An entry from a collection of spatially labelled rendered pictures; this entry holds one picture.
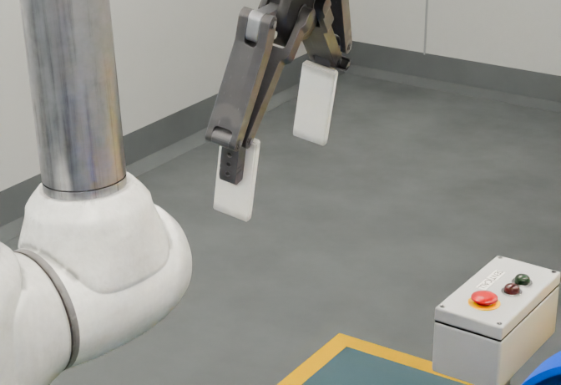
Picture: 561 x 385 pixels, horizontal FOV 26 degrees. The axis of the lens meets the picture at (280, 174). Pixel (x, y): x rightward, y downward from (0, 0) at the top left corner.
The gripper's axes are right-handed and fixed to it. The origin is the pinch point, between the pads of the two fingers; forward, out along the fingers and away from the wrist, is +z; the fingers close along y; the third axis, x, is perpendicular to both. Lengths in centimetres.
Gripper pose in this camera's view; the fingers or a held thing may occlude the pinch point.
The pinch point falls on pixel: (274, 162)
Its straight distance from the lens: 96.8
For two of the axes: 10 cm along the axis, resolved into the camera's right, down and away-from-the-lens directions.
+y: 4.5, -4.4, 7.8
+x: -8.8, -3.3, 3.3
